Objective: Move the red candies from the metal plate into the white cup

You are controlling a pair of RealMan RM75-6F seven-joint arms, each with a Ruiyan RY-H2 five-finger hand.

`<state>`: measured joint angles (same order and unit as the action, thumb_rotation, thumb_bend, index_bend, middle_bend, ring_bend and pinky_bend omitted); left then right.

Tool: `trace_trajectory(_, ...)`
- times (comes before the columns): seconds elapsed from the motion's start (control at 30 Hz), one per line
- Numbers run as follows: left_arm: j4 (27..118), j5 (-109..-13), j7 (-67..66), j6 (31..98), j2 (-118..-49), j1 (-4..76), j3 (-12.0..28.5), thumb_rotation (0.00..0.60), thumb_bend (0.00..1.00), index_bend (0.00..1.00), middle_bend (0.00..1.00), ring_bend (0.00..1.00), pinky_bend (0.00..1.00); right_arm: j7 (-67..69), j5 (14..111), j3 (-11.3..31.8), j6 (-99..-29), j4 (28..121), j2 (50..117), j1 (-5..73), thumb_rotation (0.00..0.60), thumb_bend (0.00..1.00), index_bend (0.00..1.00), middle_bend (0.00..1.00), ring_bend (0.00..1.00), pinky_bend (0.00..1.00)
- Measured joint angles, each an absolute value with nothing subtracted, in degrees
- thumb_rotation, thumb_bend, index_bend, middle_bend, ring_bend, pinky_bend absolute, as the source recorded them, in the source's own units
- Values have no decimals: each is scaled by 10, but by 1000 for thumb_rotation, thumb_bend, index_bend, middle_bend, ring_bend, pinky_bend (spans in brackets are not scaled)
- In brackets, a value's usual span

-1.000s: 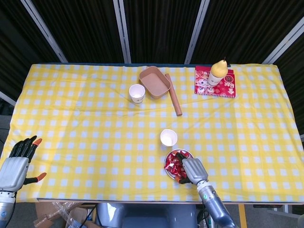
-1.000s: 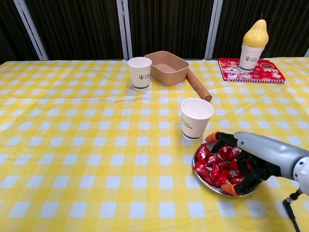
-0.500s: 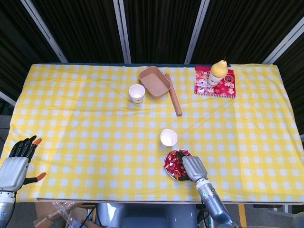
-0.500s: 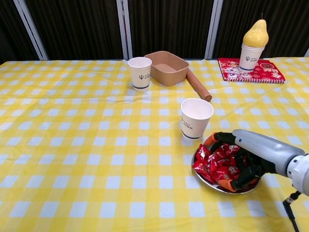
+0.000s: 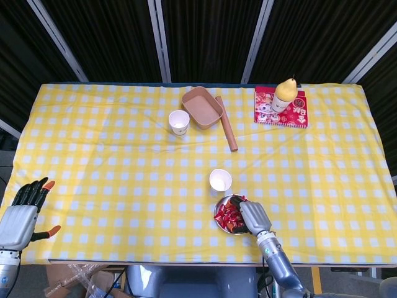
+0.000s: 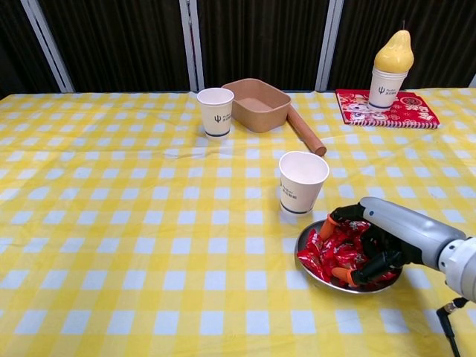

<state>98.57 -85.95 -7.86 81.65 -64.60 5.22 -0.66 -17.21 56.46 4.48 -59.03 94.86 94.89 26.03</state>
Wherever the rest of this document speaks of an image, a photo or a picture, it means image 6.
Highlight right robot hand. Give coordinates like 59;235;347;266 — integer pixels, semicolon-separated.
321;196;468;289

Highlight round metal plate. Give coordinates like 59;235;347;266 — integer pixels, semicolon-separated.
295;219;405;295

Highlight white paper cup blue logo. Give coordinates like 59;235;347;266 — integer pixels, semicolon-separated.
367;66;408;111
278;150;330;216
196;87;235;139

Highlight red spiral notebook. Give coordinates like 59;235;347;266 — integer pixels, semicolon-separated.
335;88;442;130

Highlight wooden rolling pin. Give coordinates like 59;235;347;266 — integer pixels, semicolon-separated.
286;107;327;156

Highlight yellow pear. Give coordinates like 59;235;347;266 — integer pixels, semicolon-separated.
373;20;415;74

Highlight brown paper food box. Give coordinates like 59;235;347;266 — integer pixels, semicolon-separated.
221;77;292;133

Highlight yellow white checkered tablecloth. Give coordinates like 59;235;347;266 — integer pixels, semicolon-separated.
0;88;476;357

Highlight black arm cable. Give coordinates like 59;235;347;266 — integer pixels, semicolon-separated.
435;297;469;357

